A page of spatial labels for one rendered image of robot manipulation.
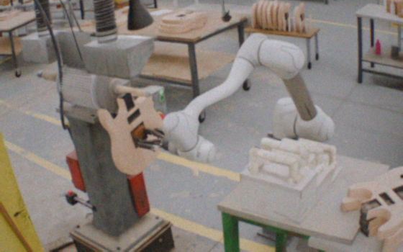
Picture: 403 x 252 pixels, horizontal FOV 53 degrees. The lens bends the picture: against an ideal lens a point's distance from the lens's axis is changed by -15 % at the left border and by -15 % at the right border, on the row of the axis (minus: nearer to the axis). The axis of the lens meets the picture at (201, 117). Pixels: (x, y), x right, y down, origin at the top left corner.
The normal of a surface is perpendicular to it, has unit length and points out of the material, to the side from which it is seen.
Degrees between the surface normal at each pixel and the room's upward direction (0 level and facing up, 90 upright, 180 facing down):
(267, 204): 90
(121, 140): 88
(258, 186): 90
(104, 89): 88
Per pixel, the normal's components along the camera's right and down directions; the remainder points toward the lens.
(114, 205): 0.81, 0.18
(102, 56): -0.57, 0.40
